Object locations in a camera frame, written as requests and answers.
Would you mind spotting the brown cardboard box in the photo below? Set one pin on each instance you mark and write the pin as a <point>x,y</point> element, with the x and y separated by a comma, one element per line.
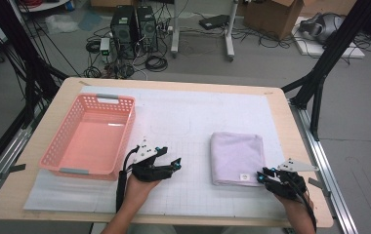
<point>271,16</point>

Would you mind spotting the small white power unit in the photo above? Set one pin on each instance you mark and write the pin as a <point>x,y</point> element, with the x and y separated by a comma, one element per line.
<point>104,47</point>

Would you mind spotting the clear plastic bag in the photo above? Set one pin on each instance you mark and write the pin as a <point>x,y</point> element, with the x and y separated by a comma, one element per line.
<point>60,23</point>

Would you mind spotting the grey round appliance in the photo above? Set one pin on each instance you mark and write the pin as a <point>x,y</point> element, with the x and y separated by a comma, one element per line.
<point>323,27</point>

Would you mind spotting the flat black device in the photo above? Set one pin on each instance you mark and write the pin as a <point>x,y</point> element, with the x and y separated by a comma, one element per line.
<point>213,21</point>

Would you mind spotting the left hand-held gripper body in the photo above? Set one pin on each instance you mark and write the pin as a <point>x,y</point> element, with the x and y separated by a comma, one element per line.
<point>147,170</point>

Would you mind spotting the grey metal bracket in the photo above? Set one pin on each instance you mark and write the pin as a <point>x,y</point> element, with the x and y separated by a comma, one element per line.
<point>320,185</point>
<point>14,169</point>

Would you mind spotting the white foam board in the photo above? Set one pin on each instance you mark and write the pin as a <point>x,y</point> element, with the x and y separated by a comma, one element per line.
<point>352,52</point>

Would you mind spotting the white metal stand frame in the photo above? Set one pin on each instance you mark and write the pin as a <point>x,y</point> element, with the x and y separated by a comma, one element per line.
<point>174,32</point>

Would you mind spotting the person's right hand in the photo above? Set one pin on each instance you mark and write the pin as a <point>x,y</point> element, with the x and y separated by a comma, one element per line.
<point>296,208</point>

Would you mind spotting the aluminium rail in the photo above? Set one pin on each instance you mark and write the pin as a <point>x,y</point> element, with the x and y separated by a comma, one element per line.
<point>323,149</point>
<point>1,162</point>

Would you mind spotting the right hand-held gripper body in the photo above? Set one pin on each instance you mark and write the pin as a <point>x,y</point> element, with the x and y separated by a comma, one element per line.
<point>287,185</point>

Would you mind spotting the pink plastic basket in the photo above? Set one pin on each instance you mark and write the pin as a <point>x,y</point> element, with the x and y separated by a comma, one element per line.
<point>92,143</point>

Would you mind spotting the lilac printed towel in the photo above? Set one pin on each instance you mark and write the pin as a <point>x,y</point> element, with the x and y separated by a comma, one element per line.
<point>237,156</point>

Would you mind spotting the white grid mat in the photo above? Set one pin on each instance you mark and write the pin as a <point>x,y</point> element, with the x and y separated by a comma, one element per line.
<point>190,107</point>

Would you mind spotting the person's left hand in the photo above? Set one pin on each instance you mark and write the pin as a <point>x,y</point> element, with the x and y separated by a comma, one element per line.
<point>139,195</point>

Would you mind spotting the white round table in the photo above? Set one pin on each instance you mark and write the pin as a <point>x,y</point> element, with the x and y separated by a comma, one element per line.
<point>43,6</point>

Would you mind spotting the black computer tower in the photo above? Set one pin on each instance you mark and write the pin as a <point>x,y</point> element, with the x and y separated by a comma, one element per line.
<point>147,29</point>
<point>123,32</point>

